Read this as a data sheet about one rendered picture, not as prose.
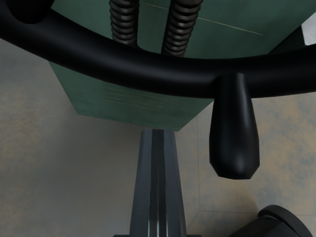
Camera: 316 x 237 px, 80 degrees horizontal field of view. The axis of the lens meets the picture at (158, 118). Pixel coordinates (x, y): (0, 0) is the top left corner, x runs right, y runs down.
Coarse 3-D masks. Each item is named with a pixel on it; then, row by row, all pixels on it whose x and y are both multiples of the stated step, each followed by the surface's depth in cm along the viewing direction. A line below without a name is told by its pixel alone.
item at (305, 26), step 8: (312, 16) 30; (304, 24) 29; (312, 24) 29; (296, 32) 29; (304, 32) 28; (312, 32) 29; (288, 40) 31; (296, 40) 29; (304, 40) 28; (312, 40) 28; (280, 48) 32; (288, 48) 30
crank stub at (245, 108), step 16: (224, 80) 11; (240, 80) 11; (224, 96) 10; (240, 96) 10; (224, 112) 10; (240, 112) 10; (224, 128) 9; (240, 128) 9; (256, 128) 10; (224, 144) 9; (240, 144) 9; (256, 144) 9; (224, 160) 9; (240, 160) 9; (256, 160) 9; (224, 176) 9; (240, 176) 9
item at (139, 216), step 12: (144, 132) 10; (156, 132) 10; (144, 144) 9; (156, 144) 9; (144, 156) 8; (156, 156) 8; (144, 168) 8; (156, 168) 8; (144, 180) 7; (156, 180) 7; (144, 192) 7; (156, 192) 7; (144, 204) 7; (156, 204) 7; (132, 216) 6; (144, 216) 6; (156, 216) 6; (132, 228) 6; (144, 228) 6; (156, 228) 6
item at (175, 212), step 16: (160, 144) 9; (160, 160) 8; (176, 160) 8; (160, 176) 8; (176, 176) 8; (160, 192) 7; (176, 192) 7; (160, 208) 6; (176, 208) 6; (160, 224) 6; (176, 224) 6
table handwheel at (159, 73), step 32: (0, 0) 9; (32, 0) 8; (0, 32) 10; (32, 32) 10; (64, 32) 11; (64, 64) 12; (96, 64) 12; (128, 64) 12; (160, 64) 12; (192, 64) 13; (224, 64) 12; (256, 64) 12; (288, 64) 11; (192, 96) 13; (256, 96) 12
